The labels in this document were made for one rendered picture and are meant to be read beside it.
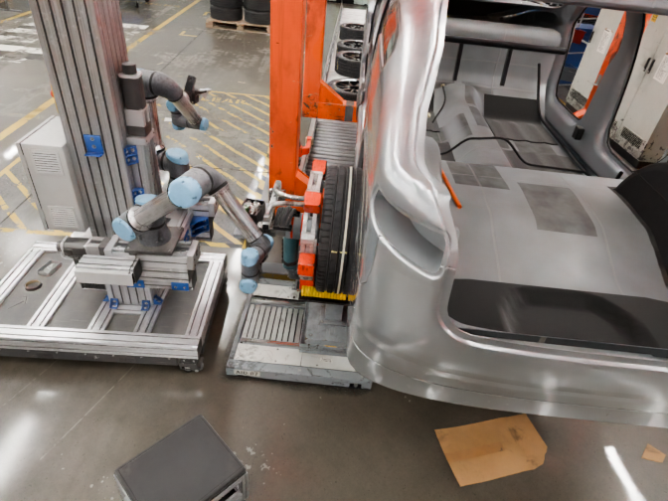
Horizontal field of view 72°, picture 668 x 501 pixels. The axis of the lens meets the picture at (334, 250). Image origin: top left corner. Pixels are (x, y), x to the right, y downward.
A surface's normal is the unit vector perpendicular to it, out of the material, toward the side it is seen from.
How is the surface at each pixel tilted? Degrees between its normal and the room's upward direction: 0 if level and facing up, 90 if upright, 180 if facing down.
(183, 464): 0
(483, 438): 1
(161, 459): 0
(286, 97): 90
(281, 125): 90
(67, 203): 90
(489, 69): 87
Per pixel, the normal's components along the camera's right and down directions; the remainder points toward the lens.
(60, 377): 0.09, -0.80
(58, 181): 0.00, 0.60
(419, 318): -0.43, 0.48
